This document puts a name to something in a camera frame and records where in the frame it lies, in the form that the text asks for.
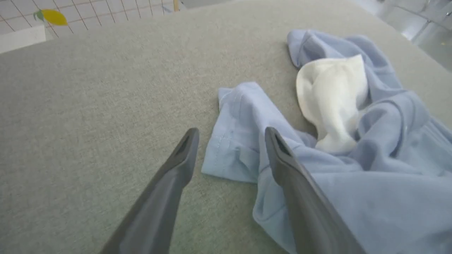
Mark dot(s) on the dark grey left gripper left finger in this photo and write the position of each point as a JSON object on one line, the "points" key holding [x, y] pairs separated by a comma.
{"points": [[155, 208]]}

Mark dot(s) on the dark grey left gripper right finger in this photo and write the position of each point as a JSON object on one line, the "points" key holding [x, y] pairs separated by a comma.
{"points": [[310, 211]]}

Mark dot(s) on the light blue garment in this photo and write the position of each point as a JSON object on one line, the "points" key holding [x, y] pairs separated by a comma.
{"points": [[370, 176]]}

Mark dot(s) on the white cloth garment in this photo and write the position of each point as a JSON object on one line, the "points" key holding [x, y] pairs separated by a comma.
{"points": [[332, 102]]}

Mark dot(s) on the grey fabric sofa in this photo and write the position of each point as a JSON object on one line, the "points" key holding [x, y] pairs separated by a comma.
{"points": [[106, 123]]}

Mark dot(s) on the yellow lemon toy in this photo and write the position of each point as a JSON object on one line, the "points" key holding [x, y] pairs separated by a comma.
{"points": [[53, 17]]}

